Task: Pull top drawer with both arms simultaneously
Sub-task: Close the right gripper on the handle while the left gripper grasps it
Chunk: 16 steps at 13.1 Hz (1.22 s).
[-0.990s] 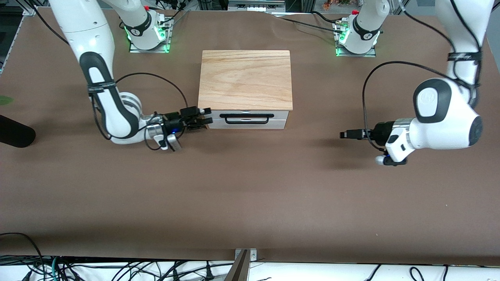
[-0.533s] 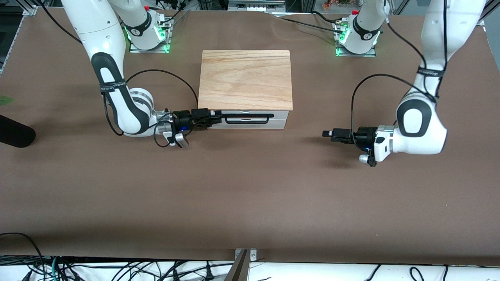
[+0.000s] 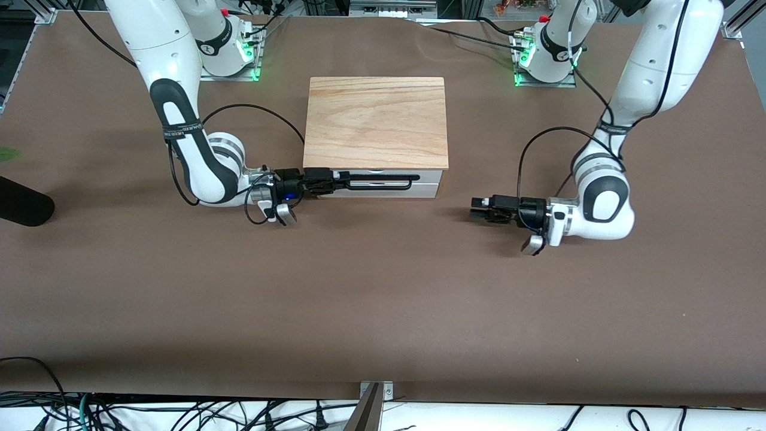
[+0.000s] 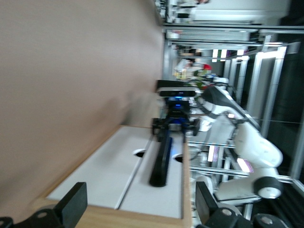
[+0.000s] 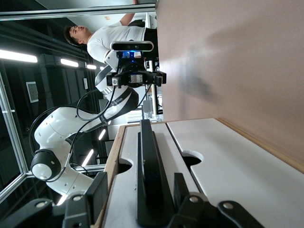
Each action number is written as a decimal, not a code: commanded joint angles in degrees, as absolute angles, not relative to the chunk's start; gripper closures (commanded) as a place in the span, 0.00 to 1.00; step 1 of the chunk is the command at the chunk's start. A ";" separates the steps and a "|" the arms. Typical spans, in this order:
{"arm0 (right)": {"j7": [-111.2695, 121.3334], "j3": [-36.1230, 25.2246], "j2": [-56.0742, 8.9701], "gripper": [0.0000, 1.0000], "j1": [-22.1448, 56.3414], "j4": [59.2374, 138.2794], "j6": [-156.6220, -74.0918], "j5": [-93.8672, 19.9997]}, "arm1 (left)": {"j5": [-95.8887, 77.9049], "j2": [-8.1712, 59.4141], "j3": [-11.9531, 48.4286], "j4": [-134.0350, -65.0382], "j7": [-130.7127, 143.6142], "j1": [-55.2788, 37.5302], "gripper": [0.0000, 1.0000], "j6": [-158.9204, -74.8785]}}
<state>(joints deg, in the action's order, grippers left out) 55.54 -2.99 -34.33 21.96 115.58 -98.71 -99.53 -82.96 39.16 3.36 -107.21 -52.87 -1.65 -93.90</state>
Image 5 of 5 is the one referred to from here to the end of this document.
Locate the aluminium frame post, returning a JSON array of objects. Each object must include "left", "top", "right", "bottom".
[{"left": 0, "top": 72, "right": 27, "bottom": 176}]

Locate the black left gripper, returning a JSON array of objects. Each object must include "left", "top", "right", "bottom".
[{"left": 105, "top": 62, "right": 167, "bottom": 88}]

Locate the person in white t-shirt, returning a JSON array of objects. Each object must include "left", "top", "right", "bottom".
[{"left": 63, "top": 0, "right": 159, "bottom": 64}]

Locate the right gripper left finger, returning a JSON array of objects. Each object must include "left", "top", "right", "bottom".
[{"left": 63, "top": 171, "right": 109, "bottom": 228}]

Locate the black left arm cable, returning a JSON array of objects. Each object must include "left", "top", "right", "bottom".
[{"left": 28, "top": 84, "right": 152, "bottom": 183}]

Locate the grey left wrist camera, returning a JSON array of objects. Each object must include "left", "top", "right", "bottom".
[{"left": 111, "top": 40, "right": 154, "bottom": 52}]

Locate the white drawer without handle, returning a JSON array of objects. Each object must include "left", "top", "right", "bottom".
[{"left": 166, "top": 118, "right": 304, "bottom": 228}]

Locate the black drawer handle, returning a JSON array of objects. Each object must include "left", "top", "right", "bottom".
[{"left": 136, "top": 119, "right": 178, "bottom": 226}]

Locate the brown table cover sheet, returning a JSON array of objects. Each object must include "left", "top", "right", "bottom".
[{"left": 155, "top": 0, "right": 304, "bottom": 167}]

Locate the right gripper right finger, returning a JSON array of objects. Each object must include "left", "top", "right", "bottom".
[{"left": 167, "top": 172, "right": 216, "bottom": 228}]

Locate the aluminium frame bar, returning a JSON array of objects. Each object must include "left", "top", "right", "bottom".
[{"left": 0, "top": 6, "right": 159, "bottom": 21}]

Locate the wooden drawer cabinet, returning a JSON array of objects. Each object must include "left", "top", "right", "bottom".
[{"left": 95, "top": 117, "right": 304, "bottom": 228}]

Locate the white vent grille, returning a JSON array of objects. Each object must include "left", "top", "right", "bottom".
[{"left": 25, "top": 81, "right": 39, "bottom": 103}]

